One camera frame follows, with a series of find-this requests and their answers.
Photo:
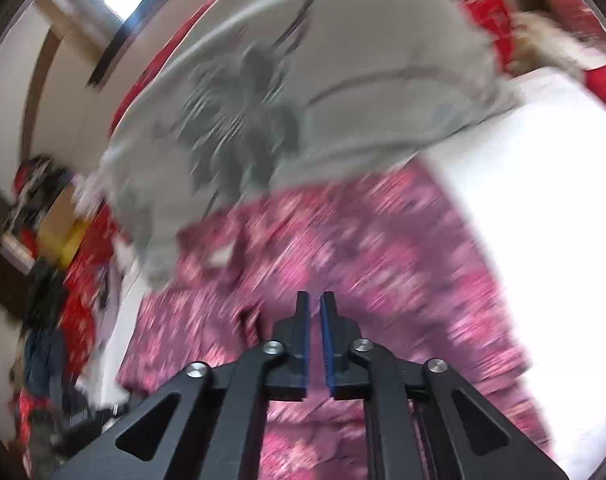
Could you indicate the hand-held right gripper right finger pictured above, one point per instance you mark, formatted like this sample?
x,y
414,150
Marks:
x,y
327,345

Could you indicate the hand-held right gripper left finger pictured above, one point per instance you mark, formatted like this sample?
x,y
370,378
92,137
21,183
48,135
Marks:
x,y
305,345

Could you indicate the purple floral fleece garment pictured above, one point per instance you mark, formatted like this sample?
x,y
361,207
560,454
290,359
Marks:
x,y
373,260

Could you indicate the pile of dark clothes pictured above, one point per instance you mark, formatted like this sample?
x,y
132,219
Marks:
x,y
48,340

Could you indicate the pile of mixed clothes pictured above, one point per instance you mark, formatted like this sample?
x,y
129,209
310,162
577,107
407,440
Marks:
x,y
30,185

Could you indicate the white quilted bedspread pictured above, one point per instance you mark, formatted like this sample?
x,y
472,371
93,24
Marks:
x,y
533,210

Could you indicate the yellow flat package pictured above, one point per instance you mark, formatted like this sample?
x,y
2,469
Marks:
x,y
73,245

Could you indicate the cardboard box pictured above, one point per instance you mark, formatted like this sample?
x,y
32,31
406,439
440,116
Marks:
x,y
58,210

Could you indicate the grey floral pillow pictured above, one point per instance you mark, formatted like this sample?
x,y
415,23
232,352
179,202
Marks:
x,y
383,35

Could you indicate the red cushion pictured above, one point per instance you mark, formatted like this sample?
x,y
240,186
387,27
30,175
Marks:
x,y
603,85

